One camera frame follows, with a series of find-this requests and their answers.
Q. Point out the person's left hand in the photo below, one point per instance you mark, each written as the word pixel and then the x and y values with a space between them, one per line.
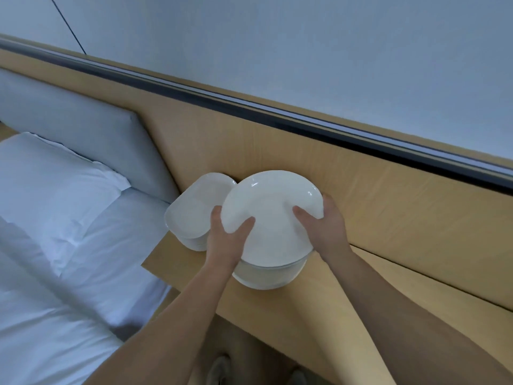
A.
pixel 228 248

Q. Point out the person's right hand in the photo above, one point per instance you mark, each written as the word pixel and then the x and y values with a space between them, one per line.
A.
pixel 333 236

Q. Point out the pile of white oblong plates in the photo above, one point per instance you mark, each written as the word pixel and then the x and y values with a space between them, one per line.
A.
pixel 196 208

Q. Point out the pile of white round plates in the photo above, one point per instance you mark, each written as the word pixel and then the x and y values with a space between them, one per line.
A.
pixel 268 204

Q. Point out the person's right forearm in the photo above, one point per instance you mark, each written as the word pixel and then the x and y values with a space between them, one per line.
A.
pixel 401 324

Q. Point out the person's left forearm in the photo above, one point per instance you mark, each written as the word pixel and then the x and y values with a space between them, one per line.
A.
pixel 164 332

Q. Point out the white bed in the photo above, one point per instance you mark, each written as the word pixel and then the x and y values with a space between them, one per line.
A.
pixel 104 268

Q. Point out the white pillow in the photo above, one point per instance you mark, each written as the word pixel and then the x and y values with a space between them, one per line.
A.
pixel 48 188

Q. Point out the grey upholstered headboard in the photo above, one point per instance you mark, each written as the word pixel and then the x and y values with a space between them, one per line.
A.
pixel 80 116

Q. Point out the wooden bedside table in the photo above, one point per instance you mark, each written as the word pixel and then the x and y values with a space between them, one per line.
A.
pixel 5 132

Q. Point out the black wall rail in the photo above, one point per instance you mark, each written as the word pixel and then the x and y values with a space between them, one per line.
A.
pixel 240 108

